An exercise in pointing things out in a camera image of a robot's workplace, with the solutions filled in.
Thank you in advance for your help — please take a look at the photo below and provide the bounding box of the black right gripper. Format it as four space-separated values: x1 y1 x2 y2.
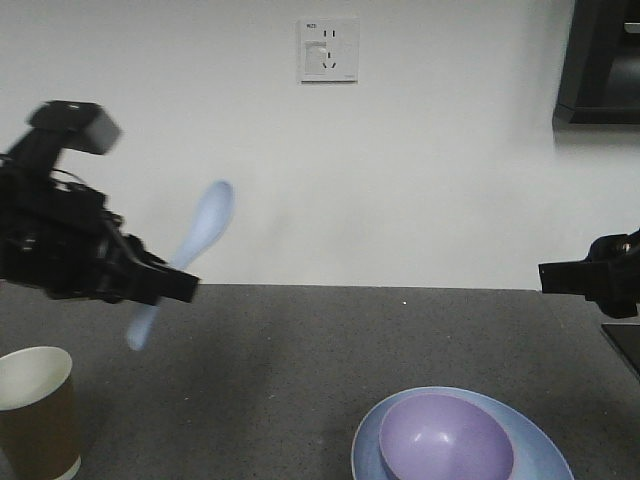
538 230 639 319

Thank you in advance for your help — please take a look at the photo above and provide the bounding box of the light blue plastic spoon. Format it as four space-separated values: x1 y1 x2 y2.
125 180 235 351

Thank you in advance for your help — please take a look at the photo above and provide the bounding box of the light blue plastic plate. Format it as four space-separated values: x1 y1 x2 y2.
351 386 574 479

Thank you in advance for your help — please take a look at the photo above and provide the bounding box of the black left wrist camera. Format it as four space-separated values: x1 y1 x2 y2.
7 100 121 176

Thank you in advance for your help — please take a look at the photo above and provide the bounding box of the purple plastic bowl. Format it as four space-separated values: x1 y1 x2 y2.
379 394 515 479

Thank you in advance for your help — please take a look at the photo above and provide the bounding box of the brown paper cup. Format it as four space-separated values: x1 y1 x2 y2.
1 346 81 479

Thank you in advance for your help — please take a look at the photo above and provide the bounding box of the black induction cooktop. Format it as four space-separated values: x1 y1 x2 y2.
601 323 640 377

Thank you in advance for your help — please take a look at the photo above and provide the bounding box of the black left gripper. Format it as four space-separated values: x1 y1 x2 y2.
1 154 199 305

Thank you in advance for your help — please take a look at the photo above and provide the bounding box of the white wall socket centre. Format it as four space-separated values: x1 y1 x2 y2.
297 18 360 84

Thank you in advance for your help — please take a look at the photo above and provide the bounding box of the black wall cabinet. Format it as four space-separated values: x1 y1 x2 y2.
554 0 639 125

